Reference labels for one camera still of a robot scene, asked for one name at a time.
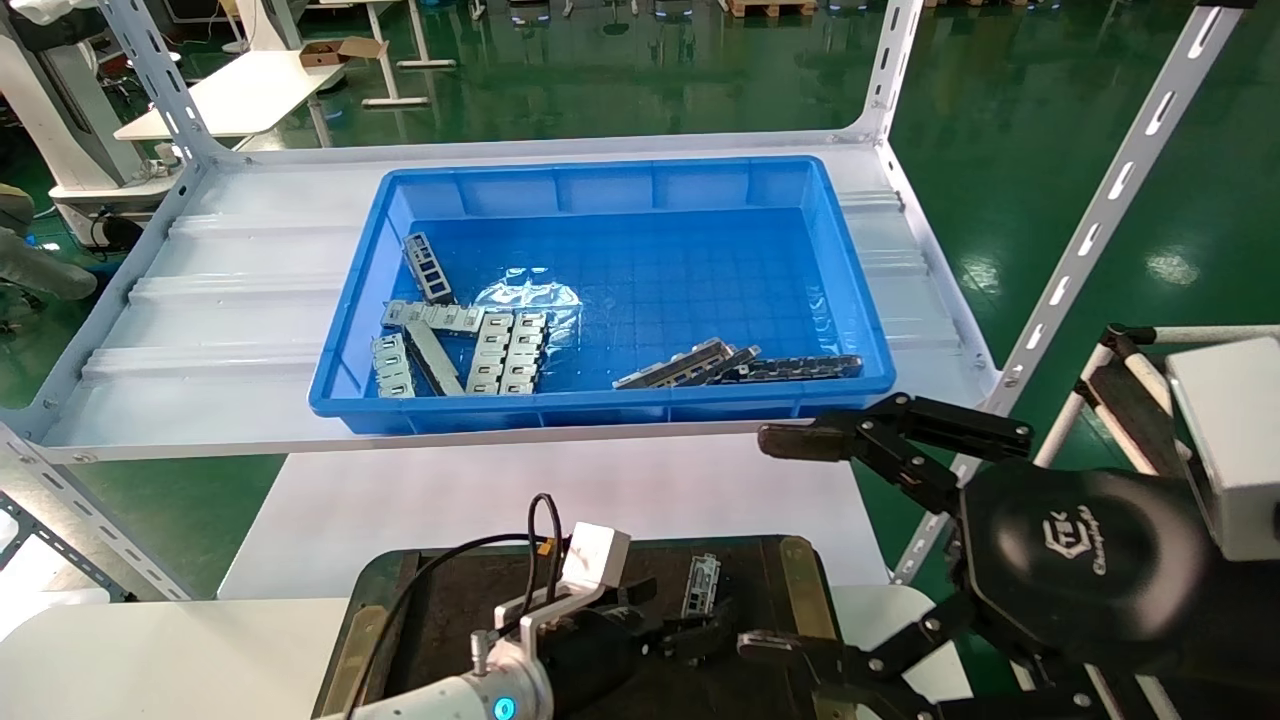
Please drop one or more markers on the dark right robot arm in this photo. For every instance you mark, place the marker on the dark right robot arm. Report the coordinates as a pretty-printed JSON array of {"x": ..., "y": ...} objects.
[{"x": 1250, "y": 650}]

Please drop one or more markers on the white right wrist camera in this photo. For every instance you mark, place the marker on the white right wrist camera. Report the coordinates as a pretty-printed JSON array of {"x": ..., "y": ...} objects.
[{"x": 1235, "y": 450}]

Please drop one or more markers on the open cardboard box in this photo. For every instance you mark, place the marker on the open cardboard box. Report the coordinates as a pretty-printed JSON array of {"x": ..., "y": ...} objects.
[{"x": 340, "y": 52}]

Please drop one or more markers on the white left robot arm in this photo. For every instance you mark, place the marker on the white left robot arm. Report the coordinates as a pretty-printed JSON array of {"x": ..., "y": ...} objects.
[{"x": 470, "y": 700}]

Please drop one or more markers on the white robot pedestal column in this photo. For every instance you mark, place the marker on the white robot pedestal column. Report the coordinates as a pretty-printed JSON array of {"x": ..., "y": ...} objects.
[{"x": 70, "y": 120}]

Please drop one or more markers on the white metal shelf rack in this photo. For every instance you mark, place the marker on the white metal shelf rack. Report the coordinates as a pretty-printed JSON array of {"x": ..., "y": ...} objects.
[{"x": 240, "y": 300}]

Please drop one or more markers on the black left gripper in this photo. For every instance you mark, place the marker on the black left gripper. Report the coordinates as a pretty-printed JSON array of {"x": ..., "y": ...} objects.
[{"x": 600, "y": 650}]

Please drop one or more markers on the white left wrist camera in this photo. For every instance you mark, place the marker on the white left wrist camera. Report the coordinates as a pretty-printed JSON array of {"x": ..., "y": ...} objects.
[{"x": 597, "y": 555}]

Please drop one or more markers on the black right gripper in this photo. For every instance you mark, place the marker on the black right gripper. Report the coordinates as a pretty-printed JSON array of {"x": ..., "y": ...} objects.
[{"x": 1080, "y": 560}]

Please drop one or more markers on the dark grey slotted part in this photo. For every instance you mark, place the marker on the dark grey slotted part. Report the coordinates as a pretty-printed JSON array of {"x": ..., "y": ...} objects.
[{"x": 428, "y": 268}]

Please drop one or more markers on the dark slotted rail part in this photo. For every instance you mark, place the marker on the dark slotted rail part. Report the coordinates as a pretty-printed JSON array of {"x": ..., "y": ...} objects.
[{"x": 800, "y": 368}]

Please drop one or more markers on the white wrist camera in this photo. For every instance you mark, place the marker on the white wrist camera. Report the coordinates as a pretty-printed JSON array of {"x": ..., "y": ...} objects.
[
  {"x": 597, "y": 555},
  {"x": 1235, "y": 450}
]

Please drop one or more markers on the black tray container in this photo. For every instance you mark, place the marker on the black tray container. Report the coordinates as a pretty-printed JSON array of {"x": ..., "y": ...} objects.
[{"x": 755, "y": 580}]

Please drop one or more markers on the white desk leg base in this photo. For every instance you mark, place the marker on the white desk leg base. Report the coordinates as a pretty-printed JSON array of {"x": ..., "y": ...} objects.
[{"x": 395, "y": 100}]

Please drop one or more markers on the clear plastic bag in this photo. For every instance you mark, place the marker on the clear plastic bag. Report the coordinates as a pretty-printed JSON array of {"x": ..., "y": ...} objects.
[{"x": 530, "y": 295}]

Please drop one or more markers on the blue plastic bin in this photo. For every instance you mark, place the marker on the blue plastic bin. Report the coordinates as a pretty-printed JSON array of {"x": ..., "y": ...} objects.
[{"x": 650, "y": 260}]

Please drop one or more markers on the white desk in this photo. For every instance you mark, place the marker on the white desk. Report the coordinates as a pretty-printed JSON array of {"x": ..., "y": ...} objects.
[{"x": 230, "y": 95}]

